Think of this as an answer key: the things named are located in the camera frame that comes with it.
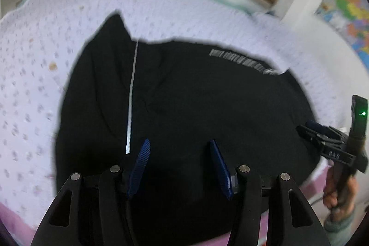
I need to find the colourful wall map poster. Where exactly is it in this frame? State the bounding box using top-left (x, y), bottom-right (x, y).
top-left (315, 0), bottom-right (369, 75)

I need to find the person's right hand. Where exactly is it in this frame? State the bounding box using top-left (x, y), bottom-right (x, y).
top-left (322, 168), bottom-right (358, 219)

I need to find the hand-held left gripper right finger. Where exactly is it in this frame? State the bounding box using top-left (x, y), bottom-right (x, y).
top-left (209, 139), bottom-right (332, 246)

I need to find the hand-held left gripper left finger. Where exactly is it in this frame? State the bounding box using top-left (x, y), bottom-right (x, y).
top-left (30, 138), bottom-right (151, 246)

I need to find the black jacket with reflective stripes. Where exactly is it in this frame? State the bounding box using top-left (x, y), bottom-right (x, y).
top-left (55, 13), bottom-right (323, 246)

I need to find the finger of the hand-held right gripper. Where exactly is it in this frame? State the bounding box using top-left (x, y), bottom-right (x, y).
top-left (296, 124), bottom-right (330, 150)
top-left (305, 119), bottom-right (348, 138)

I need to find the pink bed sheet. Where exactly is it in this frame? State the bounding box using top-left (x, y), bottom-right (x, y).
top-left (0, 167), bottom-right (335, 246)

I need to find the white dotted bed blanket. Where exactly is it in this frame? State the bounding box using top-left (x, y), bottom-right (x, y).
top-left (0, 0), bottom-right (351, 246)

